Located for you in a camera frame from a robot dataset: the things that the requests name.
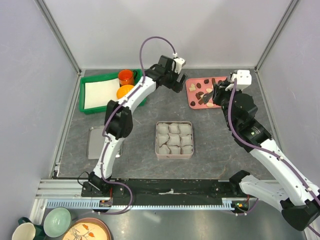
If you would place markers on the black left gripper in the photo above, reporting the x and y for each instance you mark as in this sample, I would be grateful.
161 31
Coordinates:
176 86

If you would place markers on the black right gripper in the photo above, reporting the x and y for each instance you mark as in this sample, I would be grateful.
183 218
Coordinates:
219 91

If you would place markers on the white rectangular chocolate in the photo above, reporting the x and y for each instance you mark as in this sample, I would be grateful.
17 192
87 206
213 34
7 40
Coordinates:
192 89

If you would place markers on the pink tray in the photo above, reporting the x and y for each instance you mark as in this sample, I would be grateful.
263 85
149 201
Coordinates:
195 98

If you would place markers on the pink chocolate tin box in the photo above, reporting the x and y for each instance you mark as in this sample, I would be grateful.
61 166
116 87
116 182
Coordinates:
174 140

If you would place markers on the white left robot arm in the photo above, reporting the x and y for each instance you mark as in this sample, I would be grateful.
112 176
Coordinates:
119 119

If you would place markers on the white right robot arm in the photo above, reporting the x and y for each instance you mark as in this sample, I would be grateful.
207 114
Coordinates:
297 198

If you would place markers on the orange mug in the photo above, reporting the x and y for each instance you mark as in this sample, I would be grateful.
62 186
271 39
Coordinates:
127 77

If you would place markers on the yellow bowl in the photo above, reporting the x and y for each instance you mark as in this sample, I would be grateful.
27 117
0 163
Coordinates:
123 90

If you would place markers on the silver tin lid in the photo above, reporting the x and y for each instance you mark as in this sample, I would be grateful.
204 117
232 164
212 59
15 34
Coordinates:
95 143

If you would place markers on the pink painted plate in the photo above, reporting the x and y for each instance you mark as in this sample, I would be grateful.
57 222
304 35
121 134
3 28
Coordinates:
88 228

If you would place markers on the light green bowl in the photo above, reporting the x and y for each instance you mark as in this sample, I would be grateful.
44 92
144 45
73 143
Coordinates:
57 222

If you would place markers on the cream and green mug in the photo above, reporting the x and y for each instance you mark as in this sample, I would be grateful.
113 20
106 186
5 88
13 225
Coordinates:
27 230

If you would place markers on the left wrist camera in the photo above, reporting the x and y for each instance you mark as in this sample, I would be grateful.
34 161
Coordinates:
178 64

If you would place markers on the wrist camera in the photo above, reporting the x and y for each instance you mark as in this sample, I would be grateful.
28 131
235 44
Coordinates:
178 64
240 80

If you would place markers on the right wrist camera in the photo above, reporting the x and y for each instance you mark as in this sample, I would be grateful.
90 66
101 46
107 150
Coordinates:
240 80

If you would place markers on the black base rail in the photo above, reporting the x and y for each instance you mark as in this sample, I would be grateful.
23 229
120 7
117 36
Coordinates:
162 192

